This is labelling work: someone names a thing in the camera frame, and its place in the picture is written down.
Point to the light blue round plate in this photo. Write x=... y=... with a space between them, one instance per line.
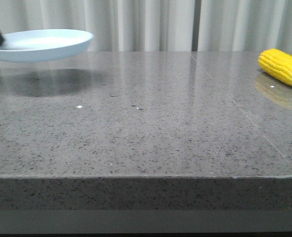
x=44 y=45

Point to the yellow corn cob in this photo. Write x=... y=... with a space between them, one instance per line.
x=278 y=64

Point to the grey pleated curtain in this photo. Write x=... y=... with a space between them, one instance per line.
x=160 y=25

